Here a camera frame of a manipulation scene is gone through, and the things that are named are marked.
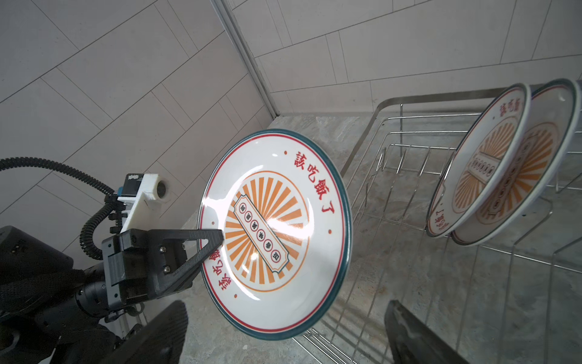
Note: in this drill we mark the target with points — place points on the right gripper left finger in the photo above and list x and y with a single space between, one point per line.
161 341

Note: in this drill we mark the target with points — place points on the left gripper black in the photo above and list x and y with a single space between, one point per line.
50 310

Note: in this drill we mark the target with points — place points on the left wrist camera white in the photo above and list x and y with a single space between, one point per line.
143 196

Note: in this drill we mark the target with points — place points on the metal wire dish rack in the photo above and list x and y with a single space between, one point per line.
513 299

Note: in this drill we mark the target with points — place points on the orange pattern plate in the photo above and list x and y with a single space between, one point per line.
550 127
480 161

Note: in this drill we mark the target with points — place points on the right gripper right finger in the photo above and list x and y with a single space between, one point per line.
411 341

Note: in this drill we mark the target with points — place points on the orange sunburst plate front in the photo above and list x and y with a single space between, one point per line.
285 216

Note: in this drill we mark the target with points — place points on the left corner aluminium profile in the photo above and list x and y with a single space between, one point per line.
235 34

